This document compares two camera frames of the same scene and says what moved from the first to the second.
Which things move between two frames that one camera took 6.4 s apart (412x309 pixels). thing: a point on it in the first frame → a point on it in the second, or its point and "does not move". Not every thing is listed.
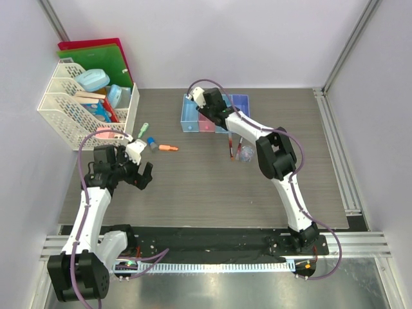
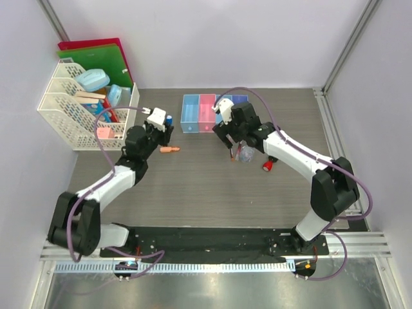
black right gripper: [202, 110] → [222, 130]
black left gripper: [141, 179] → [165, 136]
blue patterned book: [98, 111] does not move
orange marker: [167, 147] does not move
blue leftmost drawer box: [189, 116] does not move
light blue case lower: [119, 97] does not move
